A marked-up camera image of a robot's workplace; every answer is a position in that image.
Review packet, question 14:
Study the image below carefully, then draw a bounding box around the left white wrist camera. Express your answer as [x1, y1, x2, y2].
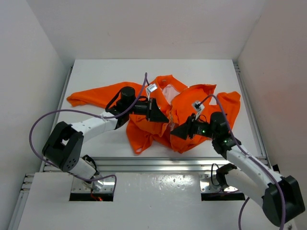
[145, 83, 158, 99]

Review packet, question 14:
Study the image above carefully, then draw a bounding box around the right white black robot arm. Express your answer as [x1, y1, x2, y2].
[171, 112, 306, 227]

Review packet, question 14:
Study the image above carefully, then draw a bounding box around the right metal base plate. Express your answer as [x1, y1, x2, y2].
[199, 172, 239, 194]

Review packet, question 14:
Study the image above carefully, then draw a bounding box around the orange zip jacket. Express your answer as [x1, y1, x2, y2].
[66, 74, 241, 154]

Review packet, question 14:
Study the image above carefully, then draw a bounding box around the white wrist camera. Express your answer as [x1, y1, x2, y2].
[145, 83, 158, 99]
[192, 101, 205, 120]

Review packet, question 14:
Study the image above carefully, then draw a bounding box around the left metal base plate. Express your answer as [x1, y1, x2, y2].
[71, 174, 117, 194]

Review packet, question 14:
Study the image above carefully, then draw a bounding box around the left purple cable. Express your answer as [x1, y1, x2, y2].
[29, 72, 148, 192]

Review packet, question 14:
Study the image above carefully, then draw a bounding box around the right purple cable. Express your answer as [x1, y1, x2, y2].
[195, 94, 286, 230]

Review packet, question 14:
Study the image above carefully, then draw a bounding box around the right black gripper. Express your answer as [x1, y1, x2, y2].
[170, 113, 216, 140]

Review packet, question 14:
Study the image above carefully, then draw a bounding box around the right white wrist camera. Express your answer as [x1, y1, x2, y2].
[192, 101, 205, 120]

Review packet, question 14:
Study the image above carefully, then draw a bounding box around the metal base plate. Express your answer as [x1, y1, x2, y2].
[199, 172, 239, 194]
[71, 174, 117, 194]

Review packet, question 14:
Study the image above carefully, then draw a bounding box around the purple cable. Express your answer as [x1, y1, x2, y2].
[195, 94, 286, 230]
[29, 72, 148, 192]

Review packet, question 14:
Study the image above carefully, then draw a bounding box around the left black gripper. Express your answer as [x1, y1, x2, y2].
[126, 96, 168, 122]

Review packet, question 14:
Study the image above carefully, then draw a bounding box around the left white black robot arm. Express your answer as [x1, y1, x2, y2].
[42, 86, 169, 183]

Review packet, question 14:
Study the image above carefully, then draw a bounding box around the aluminium rail frame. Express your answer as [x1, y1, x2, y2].
[9, 59, 274, 230]

